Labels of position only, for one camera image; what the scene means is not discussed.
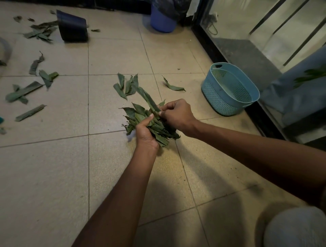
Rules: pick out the person's right hand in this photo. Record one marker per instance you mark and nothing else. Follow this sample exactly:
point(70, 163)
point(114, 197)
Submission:
point(178, 114)

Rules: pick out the person's left hand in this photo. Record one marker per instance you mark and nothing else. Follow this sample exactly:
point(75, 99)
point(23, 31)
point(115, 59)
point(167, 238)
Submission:
point(144, 135)

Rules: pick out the person's right forearm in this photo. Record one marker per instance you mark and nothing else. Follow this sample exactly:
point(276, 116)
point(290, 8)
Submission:
point(267, 157)

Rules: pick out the person's left forearm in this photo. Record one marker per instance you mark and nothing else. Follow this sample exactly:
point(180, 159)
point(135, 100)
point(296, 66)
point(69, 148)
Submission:
point(114, 201)

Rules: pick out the teal plastic bucket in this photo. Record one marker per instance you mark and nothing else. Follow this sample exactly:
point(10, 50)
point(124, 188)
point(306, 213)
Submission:
point(229, 94)

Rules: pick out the grey floor rug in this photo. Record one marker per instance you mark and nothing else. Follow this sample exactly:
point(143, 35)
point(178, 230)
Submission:
point(247, 58)

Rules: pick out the small black plastic pot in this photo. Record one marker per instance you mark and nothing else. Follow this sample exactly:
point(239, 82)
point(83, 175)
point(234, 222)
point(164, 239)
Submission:
point(72, 28)

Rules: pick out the green leafy potted plant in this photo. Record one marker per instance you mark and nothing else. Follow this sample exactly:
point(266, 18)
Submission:
point(309, 76)

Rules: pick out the beige plastic watering can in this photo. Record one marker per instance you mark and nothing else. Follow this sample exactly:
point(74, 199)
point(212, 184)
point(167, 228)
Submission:
point(3, 53)

